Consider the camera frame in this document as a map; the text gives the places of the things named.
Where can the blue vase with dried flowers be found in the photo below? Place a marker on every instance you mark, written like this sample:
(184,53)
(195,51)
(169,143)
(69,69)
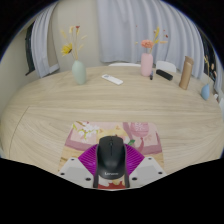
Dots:
(205,92)

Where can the dark marker pen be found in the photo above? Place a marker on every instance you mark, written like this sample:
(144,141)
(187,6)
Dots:
(151,75)

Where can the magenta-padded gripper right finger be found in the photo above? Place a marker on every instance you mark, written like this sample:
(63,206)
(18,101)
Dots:
(146,168)

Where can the dark window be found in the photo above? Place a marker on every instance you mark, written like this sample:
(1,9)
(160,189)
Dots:
(207,46)
(30,50)

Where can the narrow white curtain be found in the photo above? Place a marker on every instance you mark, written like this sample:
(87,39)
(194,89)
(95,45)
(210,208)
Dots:
(45,43)

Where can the white remote control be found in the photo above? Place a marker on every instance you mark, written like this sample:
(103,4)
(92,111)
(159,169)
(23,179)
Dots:
(112,79)

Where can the cartoon print mouse pad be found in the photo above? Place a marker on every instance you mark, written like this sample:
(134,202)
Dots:
(146,136)

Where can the green vase with yellow flowers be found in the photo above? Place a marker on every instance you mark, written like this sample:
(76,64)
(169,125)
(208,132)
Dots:
(79,75)

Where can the white chair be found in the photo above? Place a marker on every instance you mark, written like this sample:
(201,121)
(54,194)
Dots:
(123,64)
(166,65)

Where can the tall gold bottle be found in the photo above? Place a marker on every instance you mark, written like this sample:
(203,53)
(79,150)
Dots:
(186,75)

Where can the black computer mouse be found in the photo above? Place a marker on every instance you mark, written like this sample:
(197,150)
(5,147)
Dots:
(111,156)

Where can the pink vase with orange flowers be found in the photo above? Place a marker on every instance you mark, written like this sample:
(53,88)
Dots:
(146,66)

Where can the wide white curtain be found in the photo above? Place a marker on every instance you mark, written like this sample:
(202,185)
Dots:
(133,30)

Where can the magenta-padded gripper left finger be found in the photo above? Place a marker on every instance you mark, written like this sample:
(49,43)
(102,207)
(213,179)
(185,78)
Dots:
(75,170)

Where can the black oblong case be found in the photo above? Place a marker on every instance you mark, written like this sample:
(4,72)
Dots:
(164,74)

